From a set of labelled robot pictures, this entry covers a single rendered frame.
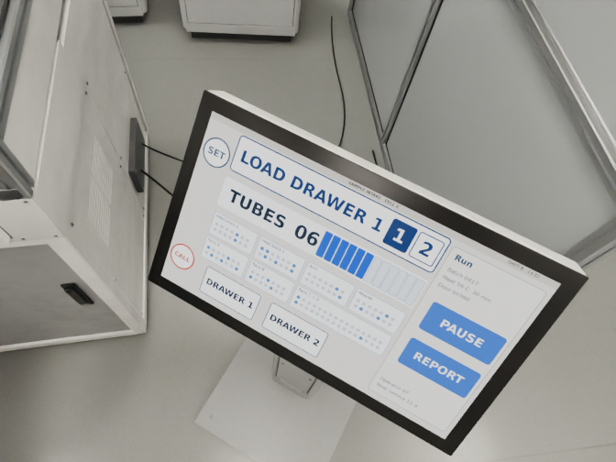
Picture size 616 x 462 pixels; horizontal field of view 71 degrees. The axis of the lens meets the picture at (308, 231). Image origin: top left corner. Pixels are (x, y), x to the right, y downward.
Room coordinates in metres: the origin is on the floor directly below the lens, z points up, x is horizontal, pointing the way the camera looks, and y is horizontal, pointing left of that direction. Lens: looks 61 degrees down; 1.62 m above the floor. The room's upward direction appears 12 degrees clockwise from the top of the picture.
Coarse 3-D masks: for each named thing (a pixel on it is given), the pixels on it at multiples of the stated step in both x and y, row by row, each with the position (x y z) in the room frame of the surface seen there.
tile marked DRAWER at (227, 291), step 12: (204, 276) 0.23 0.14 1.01; (216, 276) 0.23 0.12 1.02; (204, 288) 0.21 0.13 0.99; (216, 288) 0.21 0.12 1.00; (228, 288) 0.22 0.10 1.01; (240, 288) 0.22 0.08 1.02; (216, 300) 0.20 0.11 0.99; (228, 300) 0.20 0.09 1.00; (240, 300) 0.20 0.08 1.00; (252, 300) 0.20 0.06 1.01; (240, 312) 0.19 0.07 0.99; (252, 312) 0.19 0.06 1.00
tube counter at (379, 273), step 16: (304, 224) 0.28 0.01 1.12; (304, 240) 0.27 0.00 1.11; (320, 240) 0.27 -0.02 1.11; (336, 240) 0.27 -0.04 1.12; (320, 256) 0.25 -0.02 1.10; (336, 256) 0.25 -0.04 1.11; (352, 256) 0.25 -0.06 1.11; (368, 256) 0.26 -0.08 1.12; (352, 272) 0.24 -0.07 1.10; (368, 272) 0.24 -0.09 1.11; (384, 272) 0.24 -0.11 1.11; (400, 272) 0.24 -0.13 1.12; (384, 288) 0.23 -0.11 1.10; (400, 288) 0.23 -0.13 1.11; (416, 288) 0.23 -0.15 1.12
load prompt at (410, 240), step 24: (240, 144) 0.36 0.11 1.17; (240, 168) 0.34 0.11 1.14; (264, 168) 0.34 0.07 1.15; (288, 168) 0.33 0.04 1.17; (288, 192) 0.31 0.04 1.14; (312, 192) 0.31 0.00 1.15; (336, 192) 0.31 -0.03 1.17; (336, 216) 0.29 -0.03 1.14; (360, 216) 0.29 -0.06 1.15; (384, 216) 0.29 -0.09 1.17; (384, 240) 0.27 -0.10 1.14; (408, 240) 0.27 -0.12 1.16; (432, 240) 0.27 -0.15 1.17; (432, 264) 0.25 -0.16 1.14
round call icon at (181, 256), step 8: (176, 240) 0.26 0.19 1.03; (176, 248) 0.25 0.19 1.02; (184, 248) 0.26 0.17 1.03; (192, 248) 0.26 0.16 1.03; (176, 256) 0.25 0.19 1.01; (184, 256) 0.25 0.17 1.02; (192, 256) 0.25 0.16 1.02; (176, 264) 0.24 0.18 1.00; (184, 264) 0.24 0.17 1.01; (192, 264) 0.24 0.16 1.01
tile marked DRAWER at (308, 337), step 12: (276, 312) 0.19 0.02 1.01; (288, 312) 0.19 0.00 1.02; (264, 324) 0.18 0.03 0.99; (276, 324) 0.18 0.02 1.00; (288, 324) 0.18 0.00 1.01; (300, 324) 0.18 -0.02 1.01; (312, 324) 0.18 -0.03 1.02; (288, 336) 0.17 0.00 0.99; (300, 336) 0.17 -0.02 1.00; (312, 336) 0.17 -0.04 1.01; (324, 336) 0.17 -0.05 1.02; (300, 348) 0.16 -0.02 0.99; (312, 348) 0.16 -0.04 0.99
